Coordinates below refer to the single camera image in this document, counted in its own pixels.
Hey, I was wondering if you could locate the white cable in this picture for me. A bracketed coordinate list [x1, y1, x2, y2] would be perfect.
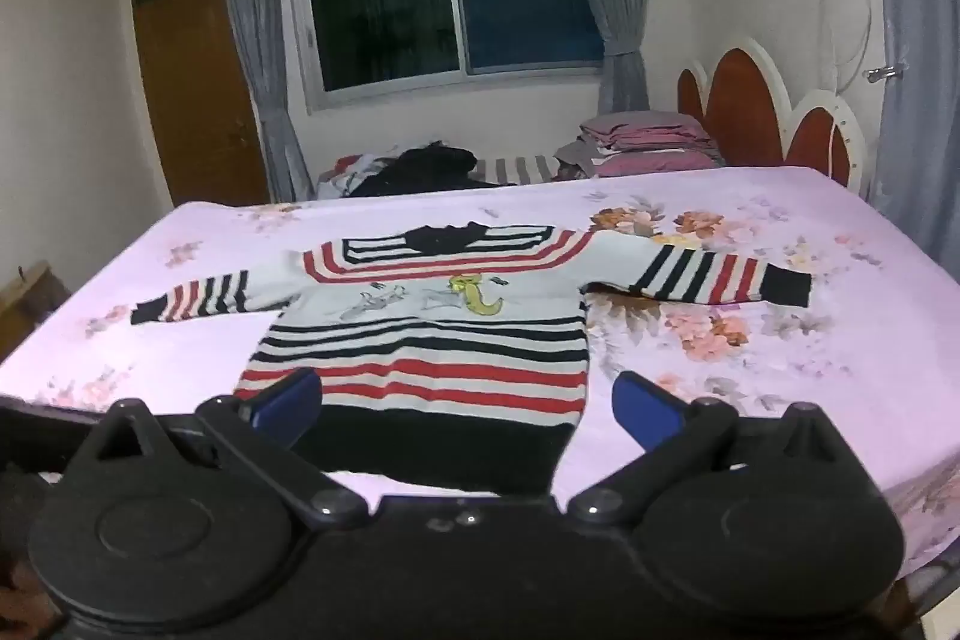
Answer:
[814, 0, 875, 94]

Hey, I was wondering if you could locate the black garment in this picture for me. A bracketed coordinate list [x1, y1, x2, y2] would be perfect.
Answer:
[349, 141, 500, 197]

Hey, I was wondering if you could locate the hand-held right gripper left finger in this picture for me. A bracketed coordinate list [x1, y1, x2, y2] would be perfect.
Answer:
[64, 368, 370, 528]

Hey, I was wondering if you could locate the pile of mixed clothes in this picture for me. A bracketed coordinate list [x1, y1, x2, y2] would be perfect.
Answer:
[315, 145, 406, 199]

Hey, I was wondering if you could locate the blue grey hanging cloth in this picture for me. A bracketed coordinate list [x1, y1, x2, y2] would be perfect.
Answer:
[859, 0, 960, 281]

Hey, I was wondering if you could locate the grey striped mattress cover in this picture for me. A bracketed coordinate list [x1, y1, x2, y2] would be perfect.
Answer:
[472, 154, 560, 185]

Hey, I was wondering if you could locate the brown wooden door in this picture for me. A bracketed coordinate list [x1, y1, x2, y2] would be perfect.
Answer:
[129, 0, 271, 208]

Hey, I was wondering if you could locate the wooden side cabinet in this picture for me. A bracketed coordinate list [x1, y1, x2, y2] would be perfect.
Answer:
[0, 261, 72, 360]

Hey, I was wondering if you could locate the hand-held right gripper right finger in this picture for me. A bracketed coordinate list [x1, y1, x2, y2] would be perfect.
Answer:
[566, 371, 882, 528]

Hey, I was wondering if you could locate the stack of folded pink bedding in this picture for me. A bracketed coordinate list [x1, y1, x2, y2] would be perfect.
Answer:
[555, 111, 725, 180]

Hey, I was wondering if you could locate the floral pink bedsheet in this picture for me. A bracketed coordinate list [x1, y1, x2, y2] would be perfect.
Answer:
[0, 164, 960, 581]

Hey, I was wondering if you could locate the striped knit sweater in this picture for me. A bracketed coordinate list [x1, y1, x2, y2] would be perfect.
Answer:
[129, 221, 815, 497]

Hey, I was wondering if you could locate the red and white headboard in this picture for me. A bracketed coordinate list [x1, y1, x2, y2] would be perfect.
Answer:
[677, 38, 871, 199]

